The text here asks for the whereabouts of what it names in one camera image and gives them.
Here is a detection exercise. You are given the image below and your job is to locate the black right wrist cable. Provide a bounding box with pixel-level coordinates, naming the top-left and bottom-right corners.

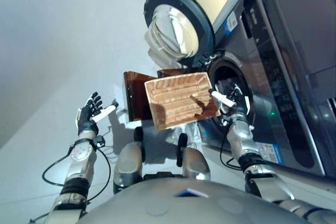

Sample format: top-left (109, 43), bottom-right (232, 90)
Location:
top-left (219, 129), bottom-right (244, 171)

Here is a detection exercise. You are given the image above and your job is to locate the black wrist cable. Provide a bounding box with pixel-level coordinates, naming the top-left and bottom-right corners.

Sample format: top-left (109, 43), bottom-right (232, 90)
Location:
top-left (28, 140), bottom-right (112, 223)
top-left (219, 129), bottom-right (244, 171)

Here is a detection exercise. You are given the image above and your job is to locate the silver left robot leg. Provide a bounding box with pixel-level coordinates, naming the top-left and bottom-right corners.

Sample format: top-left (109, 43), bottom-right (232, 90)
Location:
top-left (113, 141), bottom-right (146, 195)

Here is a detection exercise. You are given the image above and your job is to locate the blue energy label sticker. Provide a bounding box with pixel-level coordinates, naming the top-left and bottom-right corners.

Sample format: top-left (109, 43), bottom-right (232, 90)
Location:
top-left (256, 141), bottom-right (286, 166)

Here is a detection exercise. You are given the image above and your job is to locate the woven wicker basket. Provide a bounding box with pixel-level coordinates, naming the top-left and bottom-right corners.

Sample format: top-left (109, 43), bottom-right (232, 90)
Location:
top-left (144, 72), bottom-right (221, 130)

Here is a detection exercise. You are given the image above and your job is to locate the grey robot torso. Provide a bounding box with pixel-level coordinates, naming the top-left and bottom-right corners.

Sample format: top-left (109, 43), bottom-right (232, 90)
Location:
top-left (76, 174), bottom-right (316, 224)

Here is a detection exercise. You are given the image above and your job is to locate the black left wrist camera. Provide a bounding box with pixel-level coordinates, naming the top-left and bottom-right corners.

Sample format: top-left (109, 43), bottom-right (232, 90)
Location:
top-left (94, 135), bottom-right (106, 148)

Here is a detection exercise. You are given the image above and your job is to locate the black robot foot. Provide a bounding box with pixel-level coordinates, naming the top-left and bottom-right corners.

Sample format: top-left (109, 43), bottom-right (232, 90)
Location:
top-left (133, 126), bottom-right (144, 143)
top-left (177, 132), bottom-right (188, 167)

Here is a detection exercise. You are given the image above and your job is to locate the amber acrylic stool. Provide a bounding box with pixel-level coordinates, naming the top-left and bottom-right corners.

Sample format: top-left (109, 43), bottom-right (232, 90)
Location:
top-left (123, 68), bottom-right (190, 122)

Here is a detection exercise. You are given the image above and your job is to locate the silver right robot leg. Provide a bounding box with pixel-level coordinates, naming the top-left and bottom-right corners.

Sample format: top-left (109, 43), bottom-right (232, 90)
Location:
top-left (176, 146), bottom-right (211, 182)

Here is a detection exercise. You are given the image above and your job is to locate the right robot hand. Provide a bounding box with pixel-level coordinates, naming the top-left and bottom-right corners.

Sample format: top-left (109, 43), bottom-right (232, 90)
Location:
top-left (208, 81), bottom-right (250, 116)

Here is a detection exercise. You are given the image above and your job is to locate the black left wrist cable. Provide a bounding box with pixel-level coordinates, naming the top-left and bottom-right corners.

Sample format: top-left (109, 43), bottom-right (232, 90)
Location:
top-left (28, 140), bottom-right (112, 223)

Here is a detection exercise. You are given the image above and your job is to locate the silver robot leg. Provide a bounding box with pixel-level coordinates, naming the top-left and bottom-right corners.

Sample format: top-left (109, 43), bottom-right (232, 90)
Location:
top-left (176, 146), bottom-right (211, 182)
top-left (113, 141), bottom-right (146, 195)

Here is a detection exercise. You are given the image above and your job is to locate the black right robot foot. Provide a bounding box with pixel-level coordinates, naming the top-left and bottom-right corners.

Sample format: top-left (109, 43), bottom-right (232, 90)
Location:
top-left (177, 132), bottom-right (188, 167)

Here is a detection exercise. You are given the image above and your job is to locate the round glass washing machine door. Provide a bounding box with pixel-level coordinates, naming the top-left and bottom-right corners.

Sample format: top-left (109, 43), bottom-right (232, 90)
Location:
top-left (143, 0), bottom-right (216, 69)

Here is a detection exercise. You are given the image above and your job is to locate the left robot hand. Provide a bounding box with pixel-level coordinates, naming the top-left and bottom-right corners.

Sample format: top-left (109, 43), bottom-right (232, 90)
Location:
top-left (76, 92), bottom-right (119, 137)

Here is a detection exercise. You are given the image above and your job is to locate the blue rectangular machine sticker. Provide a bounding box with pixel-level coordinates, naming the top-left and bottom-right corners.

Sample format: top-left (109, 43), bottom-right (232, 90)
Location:
top-left (225, 10), bottom-right (238, 36)

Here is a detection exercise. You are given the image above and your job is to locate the black left robot foot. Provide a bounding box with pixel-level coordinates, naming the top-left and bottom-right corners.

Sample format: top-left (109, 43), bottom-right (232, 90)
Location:
top-left (133, 126), bottom-right (144, 143)

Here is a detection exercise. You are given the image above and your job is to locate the grey front-loading washing machine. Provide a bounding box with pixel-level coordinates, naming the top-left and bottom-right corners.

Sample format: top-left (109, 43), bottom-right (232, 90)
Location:
top-left (196, 0), bottom-right (336, 177)

